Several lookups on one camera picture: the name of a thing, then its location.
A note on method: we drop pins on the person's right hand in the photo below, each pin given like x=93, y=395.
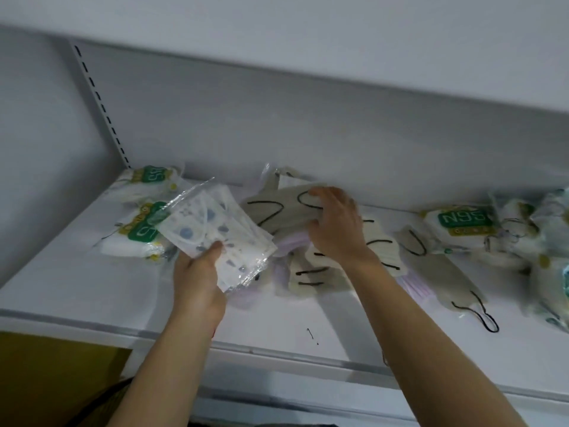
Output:
x=340, y=233

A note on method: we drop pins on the person's left hand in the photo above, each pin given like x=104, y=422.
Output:
x=200, y=289

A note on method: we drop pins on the person's right thumb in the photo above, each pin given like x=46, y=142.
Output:
x=314, y=226

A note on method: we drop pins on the person's left thumb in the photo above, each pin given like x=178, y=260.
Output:
x=209, y=252

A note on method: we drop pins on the clear packet of printed masks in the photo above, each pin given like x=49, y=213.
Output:
x=213, y=226

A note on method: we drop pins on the beige mask packet black loops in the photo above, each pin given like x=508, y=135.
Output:
x=284, y=208
x=444, y=271
x=302, y=275

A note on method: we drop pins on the person's right forearm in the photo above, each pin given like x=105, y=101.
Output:
x=426, y=342

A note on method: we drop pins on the person's left forearm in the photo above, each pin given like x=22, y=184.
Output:
x=164, y=373

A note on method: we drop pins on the purple mask packet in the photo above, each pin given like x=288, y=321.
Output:
x=415, y=286
x=284, y=244

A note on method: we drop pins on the white mask packet green label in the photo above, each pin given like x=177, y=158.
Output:
x=133, y=235
x=146, y=182
x=462, y=226

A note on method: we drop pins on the white metal shelf board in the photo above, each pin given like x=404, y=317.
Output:
x=89, y=284

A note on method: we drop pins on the slotted white shelf upright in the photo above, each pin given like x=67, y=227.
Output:
x=100, y=104

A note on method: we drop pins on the printed white mask packet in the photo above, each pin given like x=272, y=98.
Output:
x=551, y=289
x=553, y=213
x=515, y=231

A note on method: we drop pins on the yellow cardboard box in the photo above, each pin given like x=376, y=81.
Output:
x=49, y=377

